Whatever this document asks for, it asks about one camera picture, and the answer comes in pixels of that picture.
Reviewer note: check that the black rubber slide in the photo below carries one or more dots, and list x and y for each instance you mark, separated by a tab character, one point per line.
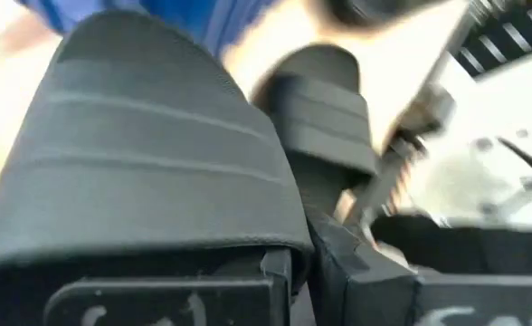
320	122
135	158

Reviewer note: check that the blue plastic bin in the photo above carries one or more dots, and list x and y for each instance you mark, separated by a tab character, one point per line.
193	18

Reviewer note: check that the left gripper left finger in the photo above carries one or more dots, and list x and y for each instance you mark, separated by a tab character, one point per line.
282	271

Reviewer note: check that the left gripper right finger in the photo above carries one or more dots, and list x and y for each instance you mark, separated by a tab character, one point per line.
361	285

